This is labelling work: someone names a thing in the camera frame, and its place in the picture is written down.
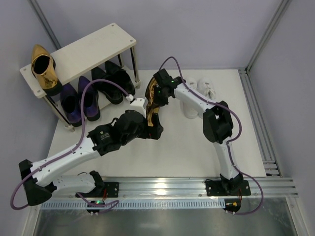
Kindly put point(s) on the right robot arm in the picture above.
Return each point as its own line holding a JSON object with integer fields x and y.
{"x": 217, "y": 128}

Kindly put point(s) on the black loafer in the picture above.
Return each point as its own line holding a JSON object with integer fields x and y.
{"x": 112, "y": 93}
{"x": 120, "y": 77}

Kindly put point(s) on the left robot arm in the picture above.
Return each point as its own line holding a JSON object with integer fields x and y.
{"x": 44, "y": 179}

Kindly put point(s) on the gold loafer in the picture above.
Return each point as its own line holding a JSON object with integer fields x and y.
{"x": 152, "y": 109}
{"x": 43, "y": 68}

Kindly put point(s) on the purple loafer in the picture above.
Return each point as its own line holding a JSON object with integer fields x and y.
{"x": 90, "y": 104}
{"x": 71, "y": 105}

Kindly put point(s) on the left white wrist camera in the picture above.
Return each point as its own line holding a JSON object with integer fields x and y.
{"x": 138, "y": 104}

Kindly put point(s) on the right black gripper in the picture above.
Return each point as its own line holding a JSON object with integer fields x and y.
{"x": 157, "y": 92}

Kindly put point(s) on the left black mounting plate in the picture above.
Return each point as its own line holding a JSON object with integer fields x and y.
{"x": 110, "y": 188}

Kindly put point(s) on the black controller board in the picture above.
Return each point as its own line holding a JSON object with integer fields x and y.
{"x": 94, "y": 205}
{"x": 232, "y": 207}

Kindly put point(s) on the right aluminium floor rail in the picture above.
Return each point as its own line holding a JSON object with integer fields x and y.
{"x": 264, "y": 141}

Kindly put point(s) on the left aluminium frame post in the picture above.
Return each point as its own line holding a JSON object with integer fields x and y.
{"x": 44, "y": 22}

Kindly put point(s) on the right aluminium frame post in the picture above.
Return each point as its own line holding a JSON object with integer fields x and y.
{"x": 275, "y": 20}

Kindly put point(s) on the slotted grey cable duct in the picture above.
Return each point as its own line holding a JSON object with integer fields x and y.
{"x": 144, "y": 204}

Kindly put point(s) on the left black controller board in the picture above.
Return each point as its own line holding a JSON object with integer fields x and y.
{"x": 94, "y": 205}

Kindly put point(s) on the white sneaker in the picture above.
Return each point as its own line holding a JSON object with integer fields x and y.
{"x": 206, "y": 88}
{"x": 188, "y": 111}

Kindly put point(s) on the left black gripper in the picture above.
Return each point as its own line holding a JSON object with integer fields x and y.
{"x": 154, "y": 128}

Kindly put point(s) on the right black controller board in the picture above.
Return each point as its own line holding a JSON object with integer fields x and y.
{"x": 232, "y": 207}

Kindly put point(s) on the white two-tier shoe shelf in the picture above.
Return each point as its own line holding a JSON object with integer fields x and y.
{"x": 80, "y": 57}

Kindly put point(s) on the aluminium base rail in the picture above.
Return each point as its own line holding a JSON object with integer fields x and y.
{"x": 191, "y": 188}

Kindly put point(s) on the aluminium frame post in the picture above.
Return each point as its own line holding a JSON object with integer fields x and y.
{"x": 44, "y": 22}
{"x": 275, "y": 20}

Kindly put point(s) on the black mounting plate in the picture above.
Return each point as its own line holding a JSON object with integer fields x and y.
{"x": 110, "y": 188}
{"x": 216, "y": 188}

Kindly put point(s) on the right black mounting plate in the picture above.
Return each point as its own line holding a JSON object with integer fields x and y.
{"x": 216, "y": 188}

